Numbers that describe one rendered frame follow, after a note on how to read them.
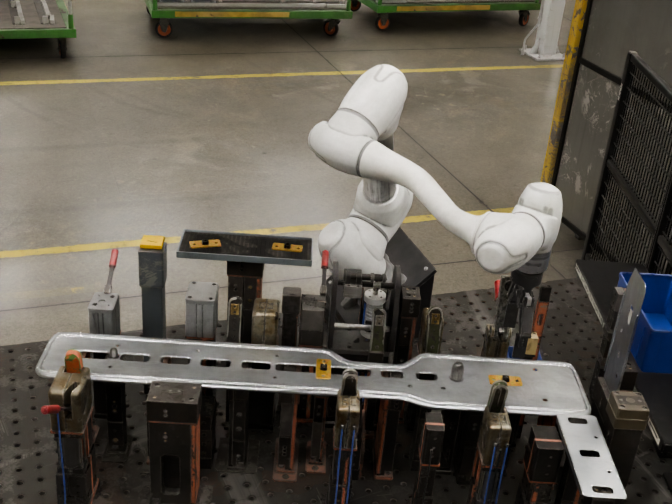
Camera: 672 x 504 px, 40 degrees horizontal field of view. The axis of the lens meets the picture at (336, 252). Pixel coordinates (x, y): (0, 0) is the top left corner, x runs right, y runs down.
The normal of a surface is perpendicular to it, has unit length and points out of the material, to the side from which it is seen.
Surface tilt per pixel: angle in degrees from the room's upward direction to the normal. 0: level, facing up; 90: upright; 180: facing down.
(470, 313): 0
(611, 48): 91
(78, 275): 0
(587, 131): 90
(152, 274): 90
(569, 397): 0
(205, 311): 90
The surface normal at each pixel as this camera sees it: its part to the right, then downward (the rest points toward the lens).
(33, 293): 0.07, -0.88
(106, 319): 0.00, 0.47
